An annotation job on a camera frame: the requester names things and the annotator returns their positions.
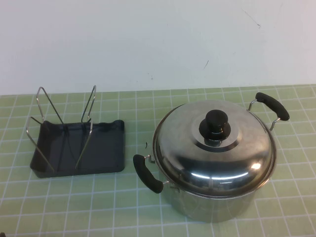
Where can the steel pot lid black knob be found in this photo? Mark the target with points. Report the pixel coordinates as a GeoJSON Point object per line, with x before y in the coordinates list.
{"type": "Point", "coordinates": [187, 148]}

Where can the green grid cutting mat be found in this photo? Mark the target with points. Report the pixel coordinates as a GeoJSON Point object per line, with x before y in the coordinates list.
{"type": "Point", "coordinates": [98, 209]}

